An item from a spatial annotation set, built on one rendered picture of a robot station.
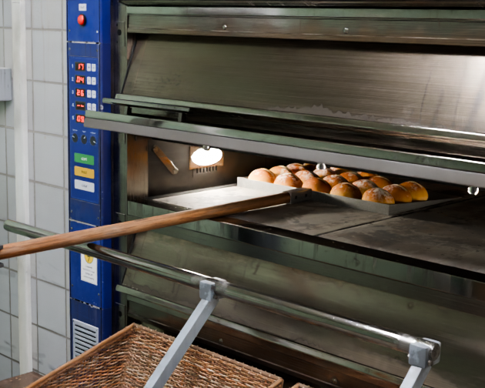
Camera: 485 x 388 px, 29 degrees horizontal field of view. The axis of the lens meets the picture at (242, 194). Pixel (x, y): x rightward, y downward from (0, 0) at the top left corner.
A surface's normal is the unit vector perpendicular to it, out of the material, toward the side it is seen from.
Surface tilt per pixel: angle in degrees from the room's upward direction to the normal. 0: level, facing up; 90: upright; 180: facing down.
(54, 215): 90
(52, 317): 90
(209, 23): 90
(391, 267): 90
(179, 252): 70
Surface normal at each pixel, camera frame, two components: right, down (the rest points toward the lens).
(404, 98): -0.64, -0.22
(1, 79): 0.72, 0.14
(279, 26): -0.69, 0.11
